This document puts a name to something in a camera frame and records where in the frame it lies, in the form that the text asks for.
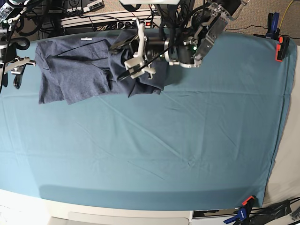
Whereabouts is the orange blue clamp bottom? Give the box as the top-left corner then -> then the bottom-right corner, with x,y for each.
223,195 -> 256,225

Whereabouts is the blue-grey T-shirt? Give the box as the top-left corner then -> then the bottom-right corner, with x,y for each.
35,30 -> 169,104

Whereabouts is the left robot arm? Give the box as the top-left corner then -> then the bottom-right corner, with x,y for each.
110,0 -> 248,81

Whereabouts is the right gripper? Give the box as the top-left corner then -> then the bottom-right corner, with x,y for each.
4,56 -> 36,89

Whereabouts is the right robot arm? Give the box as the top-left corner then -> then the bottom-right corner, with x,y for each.
0,0 -> 36,89

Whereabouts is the yellow cable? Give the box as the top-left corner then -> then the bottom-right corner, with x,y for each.
279,0 -> 294,29

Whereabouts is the blue black clamp top right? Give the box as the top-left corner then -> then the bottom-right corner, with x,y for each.
253,12 -> 280,41

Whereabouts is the power strip with red switch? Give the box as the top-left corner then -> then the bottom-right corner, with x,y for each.
116,19 -> 162,30

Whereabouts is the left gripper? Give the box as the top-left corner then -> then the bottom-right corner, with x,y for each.
109,17 -> 156,80

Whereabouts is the teal table cloth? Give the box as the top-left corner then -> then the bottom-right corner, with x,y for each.
0,33 -> 298,210

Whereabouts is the orange black clamp top right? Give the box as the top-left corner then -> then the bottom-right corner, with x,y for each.
275,36 -> 290,62

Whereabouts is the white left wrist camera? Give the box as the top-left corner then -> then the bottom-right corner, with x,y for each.
124,57 -> 145,79

